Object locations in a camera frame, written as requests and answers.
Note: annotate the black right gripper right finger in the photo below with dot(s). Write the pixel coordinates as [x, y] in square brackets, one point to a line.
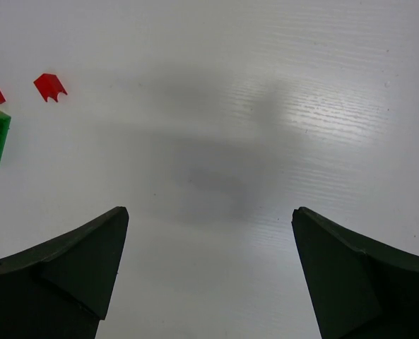
[359, 287]

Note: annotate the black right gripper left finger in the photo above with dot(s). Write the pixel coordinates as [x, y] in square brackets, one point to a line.
[62, 288]

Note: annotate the small red arch lego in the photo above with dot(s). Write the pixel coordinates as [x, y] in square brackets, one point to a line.
[49, 86]

